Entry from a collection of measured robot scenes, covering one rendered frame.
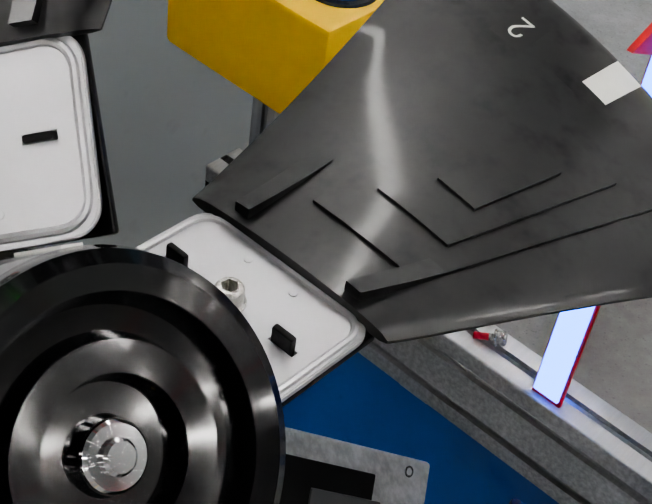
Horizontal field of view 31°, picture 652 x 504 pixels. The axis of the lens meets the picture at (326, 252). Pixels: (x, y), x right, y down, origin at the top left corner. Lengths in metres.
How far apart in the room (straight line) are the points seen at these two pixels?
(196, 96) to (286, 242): 1.12
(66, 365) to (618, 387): 1.85
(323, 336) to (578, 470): 0.48
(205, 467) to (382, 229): 0.15
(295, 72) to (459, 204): 0.37
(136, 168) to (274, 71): 0.72
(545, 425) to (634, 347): 1.33
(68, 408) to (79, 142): 0.08
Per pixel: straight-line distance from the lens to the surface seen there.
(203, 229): 0.47
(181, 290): 0.35
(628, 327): 2.26
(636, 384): 2.17
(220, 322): 0.36
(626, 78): 0.61
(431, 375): 0.94
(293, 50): 0.84
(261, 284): 0.45
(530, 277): 0.48
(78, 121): 0.38
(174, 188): 1.64
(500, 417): 0.91
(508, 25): 0.59
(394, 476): 0.61
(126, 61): 1.45
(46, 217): 0.38
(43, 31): 0.38
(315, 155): 0.50
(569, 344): 0.84
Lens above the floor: 1.49
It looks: 42 degrees down
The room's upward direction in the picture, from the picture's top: 9 degrees clockwise
